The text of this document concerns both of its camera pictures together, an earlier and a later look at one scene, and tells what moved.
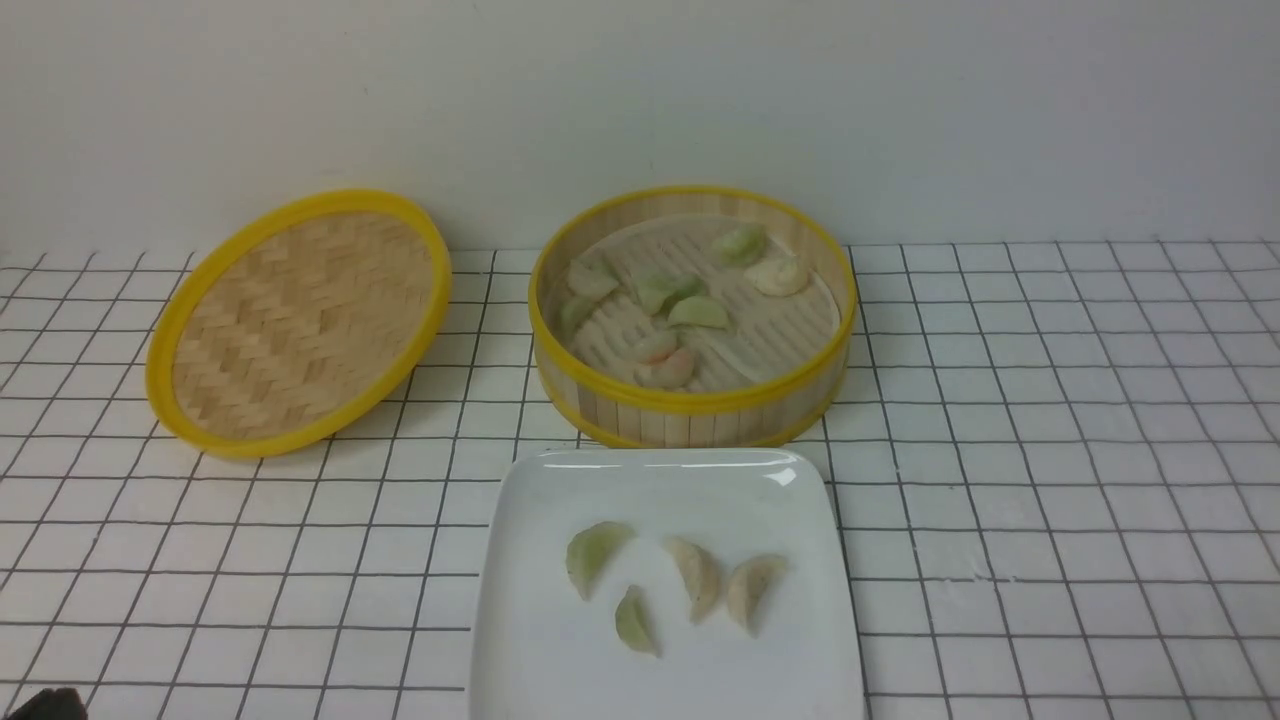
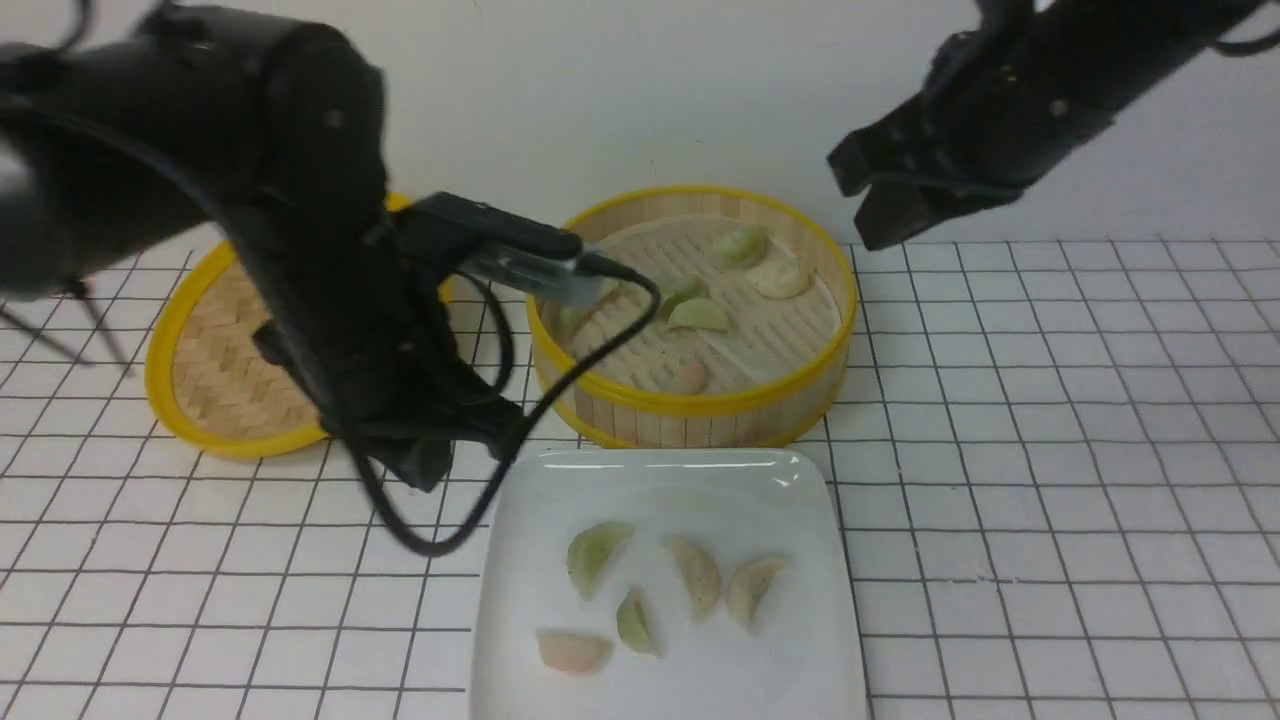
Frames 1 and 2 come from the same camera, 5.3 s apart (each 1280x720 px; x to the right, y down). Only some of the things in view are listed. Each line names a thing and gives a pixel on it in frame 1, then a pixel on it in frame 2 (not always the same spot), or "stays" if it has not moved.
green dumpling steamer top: (740, 246) stays
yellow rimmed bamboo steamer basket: (692, 317) stays
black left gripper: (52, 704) to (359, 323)
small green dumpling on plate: (632, 621) stays
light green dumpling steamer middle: (697, 310) stays
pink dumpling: (652, 345) to (571, 651)
